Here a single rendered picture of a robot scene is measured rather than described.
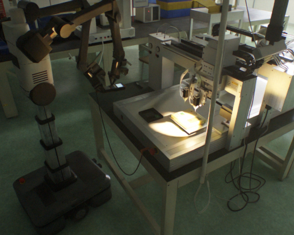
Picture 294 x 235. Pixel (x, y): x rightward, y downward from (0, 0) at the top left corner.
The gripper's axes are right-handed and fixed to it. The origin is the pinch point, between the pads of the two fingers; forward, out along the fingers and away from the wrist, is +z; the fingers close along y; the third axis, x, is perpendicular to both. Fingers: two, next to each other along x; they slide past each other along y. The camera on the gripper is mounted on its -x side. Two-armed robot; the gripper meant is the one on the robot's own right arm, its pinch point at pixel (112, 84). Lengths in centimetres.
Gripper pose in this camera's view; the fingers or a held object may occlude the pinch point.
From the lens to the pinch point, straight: 203.6
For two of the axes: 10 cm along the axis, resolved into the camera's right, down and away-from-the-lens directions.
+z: -2.3, 8.7, 4.3
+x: -8.7, 0.0, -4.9
